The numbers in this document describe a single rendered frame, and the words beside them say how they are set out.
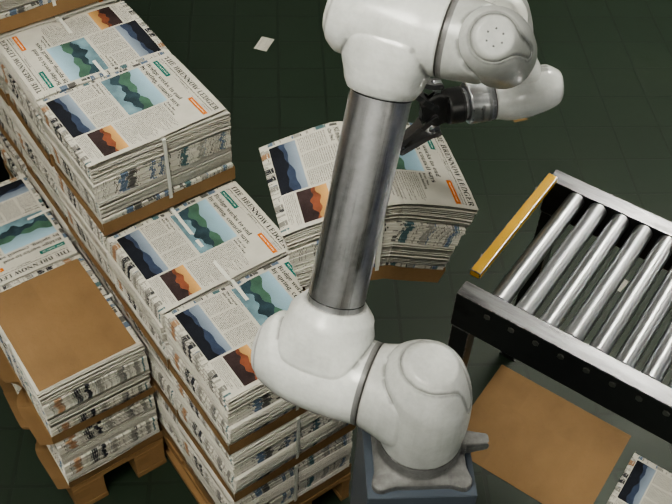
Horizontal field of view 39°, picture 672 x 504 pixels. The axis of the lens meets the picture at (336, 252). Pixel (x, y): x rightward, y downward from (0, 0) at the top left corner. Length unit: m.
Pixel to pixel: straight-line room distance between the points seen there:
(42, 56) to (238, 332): 0.91
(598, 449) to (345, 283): 1.66
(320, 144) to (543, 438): 1.38
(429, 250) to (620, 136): 2.18
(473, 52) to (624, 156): 2.69
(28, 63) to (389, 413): 1.41
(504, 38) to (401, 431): 0.67
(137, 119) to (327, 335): 0.94
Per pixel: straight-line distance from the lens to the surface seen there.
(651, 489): 3.06
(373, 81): 1.45
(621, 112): 4.25
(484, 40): 1.38
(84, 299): 2.56
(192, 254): 2.32
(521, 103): 1.97
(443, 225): 2.02
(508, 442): 3.03
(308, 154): 2.05
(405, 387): 1.56
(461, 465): 1.77
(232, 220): 2.38
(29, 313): 2.57
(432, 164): 2.07
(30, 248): 2.72
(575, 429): 3.11
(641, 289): 2.43
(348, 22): 1.45
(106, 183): 2.27
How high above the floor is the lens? 2.54
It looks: 48 degrees down
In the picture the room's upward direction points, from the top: 3 degrees clockwise
